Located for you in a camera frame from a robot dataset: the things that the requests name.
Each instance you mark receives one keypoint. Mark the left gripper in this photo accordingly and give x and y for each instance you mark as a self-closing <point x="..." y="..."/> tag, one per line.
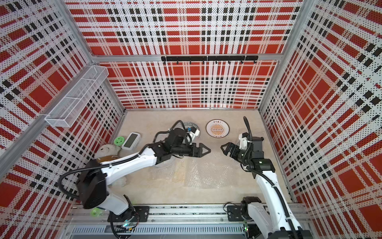
<point x="198" y="153"/>

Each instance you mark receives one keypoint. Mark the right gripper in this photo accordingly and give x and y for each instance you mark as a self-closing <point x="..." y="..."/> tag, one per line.
<point x="230" y="146"/>

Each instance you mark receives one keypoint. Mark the bubble wrap of orange plate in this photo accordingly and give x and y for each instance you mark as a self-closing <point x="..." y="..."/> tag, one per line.
<point x="212" y="171"/>

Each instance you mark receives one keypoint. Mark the bubble wrap of white plate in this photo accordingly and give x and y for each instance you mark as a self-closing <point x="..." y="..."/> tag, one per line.
<point x="167" y="166"/>

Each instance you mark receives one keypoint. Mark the orange pattern dinner plate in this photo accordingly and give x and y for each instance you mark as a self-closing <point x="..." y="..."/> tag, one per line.
<point x="217" y="128"/>

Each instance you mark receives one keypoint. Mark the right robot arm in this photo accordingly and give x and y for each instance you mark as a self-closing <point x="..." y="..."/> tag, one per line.
<point x="274" y="219"/>

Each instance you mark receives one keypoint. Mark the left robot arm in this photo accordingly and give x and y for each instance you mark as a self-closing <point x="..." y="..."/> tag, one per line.
<point x="95" y="179"/>

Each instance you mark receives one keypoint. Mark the grey rimmed plate rear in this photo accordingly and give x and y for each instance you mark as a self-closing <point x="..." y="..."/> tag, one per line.
<point x="188" y="124"/>

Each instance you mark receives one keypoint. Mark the white digital clock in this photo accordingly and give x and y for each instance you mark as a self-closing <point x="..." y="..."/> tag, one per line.
<point x="131" y="141"/>

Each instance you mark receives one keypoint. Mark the green round button toy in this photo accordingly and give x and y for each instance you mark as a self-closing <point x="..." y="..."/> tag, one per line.
<point x="119" y="141"/>

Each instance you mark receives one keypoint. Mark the white teddy bear toy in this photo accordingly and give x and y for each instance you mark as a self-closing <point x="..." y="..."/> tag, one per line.
<point x="109" y="152"/>

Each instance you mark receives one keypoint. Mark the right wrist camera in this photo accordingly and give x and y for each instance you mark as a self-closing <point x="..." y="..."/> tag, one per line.
<point x="243" y="141"/>

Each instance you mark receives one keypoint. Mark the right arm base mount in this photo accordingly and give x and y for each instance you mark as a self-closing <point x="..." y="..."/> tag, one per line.
<point x="234" y="213"/>

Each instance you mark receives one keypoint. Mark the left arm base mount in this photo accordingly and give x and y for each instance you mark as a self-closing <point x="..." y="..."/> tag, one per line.
<point x="139" y="214"/>

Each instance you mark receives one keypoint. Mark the black hook rail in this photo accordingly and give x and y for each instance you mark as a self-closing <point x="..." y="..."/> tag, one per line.
<point x="229" y="58"/>

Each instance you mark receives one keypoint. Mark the white wire mesh basket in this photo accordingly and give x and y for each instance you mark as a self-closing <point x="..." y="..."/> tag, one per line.
<point x="68" y="109"/>

